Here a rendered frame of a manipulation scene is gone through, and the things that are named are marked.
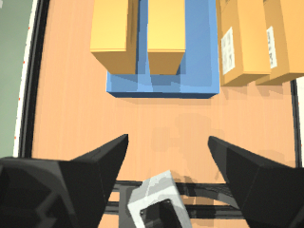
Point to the blue raised platform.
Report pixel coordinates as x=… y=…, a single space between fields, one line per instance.
x=198 y=74

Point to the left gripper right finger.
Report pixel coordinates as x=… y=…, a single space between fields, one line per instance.
x=268 y=193

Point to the tan cardboard box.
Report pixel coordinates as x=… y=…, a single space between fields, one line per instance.
x=242 y=42
x=114 y=35
x=284 y=21
x=166 y=36

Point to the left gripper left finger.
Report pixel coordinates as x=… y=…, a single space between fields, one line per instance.
x=85 y=183

